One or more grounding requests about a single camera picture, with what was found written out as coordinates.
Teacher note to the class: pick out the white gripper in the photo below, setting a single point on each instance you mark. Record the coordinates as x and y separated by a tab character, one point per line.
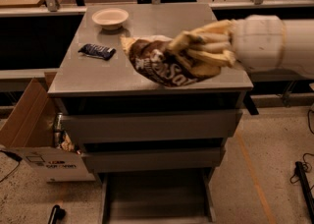
257	42

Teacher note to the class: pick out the brown chip bag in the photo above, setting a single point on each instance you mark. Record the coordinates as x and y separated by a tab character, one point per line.
150	58

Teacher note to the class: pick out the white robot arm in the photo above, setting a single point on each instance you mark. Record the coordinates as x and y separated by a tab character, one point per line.
298	52

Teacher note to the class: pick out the grey top drawer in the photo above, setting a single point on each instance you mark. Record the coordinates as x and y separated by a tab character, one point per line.
152	126

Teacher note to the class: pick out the grey drawer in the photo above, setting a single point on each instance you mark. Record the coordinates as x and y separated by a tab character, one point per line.
157	197
152	126
146	160

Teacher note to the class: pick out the grey middle drawer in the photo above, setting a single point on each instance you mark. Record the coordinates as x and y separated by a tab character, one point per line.
146	160

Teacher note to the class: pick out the grey drawer cabinet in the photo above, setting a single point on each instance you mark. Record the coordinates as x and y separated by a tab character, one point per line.
92	86

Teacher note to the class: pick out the grey bottom drawer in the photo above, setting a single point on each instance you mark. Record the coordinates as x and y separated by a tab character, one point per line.
157	197

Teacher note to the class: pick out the white bowl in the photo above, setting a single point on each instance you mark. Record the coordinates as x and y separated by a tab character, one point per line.
110	18

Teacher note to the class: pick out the dark blue snack bar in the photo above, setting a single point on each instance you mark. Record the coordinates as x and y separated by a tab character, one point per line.
98	51

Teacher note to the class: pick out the crumpled wrapper in box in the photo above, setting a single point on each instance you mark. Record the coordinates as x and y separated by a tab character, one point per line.
66	144

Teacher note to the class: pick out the metal can in box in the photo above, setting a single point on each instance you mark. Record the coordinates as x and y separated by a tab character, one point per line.
58	130

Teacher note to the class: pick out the cardboard box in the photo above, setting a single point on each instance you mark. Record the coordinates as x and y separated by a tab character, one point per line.
28	132

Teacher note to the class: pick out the black object on floor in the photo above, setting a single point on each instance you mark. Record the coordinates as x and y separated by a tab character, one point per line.
57	213

